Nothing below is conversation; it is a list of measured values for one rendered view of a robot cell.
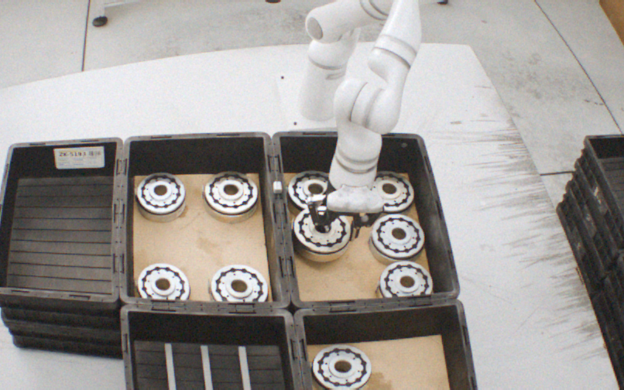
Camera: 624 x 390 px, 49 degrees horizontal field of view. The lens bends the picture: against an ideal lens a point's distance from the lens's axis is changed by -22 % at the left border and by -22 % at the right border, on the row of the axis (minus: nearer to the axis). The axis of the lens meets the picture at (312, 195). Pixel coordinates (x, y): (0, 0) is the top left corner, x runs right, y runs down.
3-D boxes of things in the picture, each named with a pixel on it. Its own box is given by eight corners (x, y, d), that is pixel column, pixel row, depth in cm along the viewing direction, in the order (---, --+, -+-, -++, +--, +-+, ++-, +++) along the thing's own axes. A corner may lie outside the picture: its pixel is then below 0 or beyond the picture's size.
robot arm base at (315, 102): (295, 92, 198) (305, 42, 185) (334, 94, 199) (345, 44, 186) (298, 121, 192) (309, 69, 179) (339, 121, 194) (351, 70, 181)
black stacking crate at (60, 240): (15, 179, 161) (9, 145, 152) (125, 176, 166) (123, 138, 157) (1, 323, 135) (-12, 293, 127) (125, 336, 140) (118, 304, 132)
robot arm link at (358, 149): (317, 156, 139) (367, 179, 137) (330, 87, 128) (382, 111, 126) (336, 131, 144) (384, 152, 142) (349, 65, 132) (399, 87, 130)
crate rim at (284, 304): (124, 144, 159) (124, 135, 157) (269, 139, 164) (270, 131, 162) (121, 310, 133) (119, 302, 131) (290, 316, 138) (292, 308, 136)
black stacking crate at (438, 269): (266, 174, 171) (271, 134, 162) (410, 174, 176) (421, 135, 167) (286, 342, 145) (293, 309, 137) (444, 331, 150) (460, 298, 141)
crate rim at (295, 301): (269, 139, 164) (270, 131, 162) (420, 141, 168) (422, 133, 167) (290, 316, 138) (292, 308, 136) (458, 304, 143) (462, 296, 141)
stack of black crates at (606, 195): (546, 225, 261) (583, 135, 228) (601, 215, 269) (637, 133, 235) (578, 315, 237) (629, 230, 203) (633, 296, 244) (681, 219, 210)
